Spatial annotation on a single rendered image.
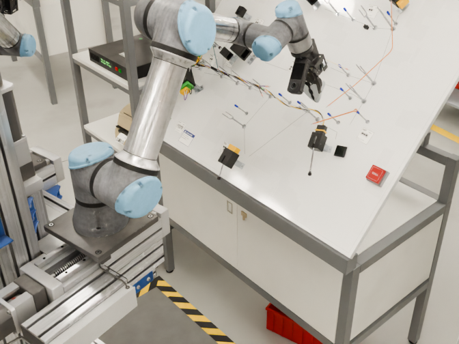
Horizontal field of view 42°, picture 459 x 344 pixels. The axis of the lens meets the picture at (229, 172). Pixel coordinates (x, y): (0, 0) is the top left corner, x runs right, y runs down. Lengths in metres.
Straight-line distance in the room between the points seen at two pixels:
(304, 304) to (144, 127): 1.17
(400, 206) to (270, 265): 0.55
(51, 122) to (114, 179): 3.41
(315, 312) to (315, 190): 0.50
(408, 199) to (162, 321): 1.31
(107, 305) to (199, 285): 1.61
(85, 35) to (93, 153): 3.58
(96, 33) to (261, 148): 3.03
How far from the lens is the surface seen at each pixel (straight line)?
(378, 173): 1.99
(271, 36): 1.73
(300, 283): 2.30
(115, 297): 1.57
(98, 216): 1.59
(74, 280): 1.60
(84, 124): 3.27
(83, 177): 1.52
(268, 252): 2.36
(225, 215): 2.49
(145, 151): 1.43
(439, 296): 3.22
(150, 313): 3.01
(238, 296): 3.06
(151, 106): 1.42
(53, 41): 4.99
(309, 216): 2.08
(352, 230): 2.00
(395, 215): 2.33
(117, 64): 2.76
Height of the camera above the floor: 2.15
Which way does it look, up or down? 33 degrees down
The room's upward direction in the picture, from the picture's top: 1 degrees counter-clockwise
